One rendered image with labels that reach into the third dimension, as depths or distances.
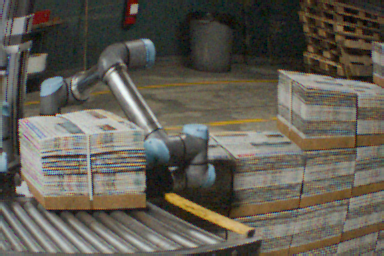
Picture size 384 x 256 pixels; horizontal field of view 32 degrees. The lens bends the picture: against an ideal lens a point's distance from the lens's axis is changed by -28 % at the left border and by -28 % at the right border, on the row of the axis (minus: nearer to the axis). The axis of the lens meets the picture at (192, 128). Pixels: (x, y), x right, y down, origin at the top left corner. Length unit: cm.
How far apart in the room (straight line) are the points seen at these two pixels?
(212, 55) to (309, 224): 700
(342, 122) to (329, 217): 41
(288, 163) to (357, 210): 51
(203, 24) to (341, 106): 697
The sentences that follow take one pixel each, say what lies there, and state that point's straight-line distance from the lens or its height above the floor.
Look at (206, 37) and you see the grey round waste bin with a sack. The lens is 998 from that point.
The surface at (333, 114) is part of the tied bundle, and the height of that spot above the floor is 97.
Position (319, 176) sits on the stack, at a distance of 311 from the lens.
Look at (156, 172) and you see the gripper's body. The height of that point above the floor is 85.
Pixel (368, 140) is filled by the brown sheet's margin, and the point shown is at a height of 86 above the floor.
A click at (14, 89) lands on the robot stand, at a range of 294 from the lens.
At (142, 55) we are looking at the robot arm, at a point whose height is 116.
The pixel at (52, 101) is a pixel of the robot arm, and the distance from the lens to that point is 312.
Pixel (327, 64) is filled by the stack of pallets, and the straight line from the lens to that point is 953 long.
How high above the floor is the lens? 154
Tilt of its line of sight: 12 degrees down
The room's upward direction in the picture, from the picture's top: 2 degrees clockwise
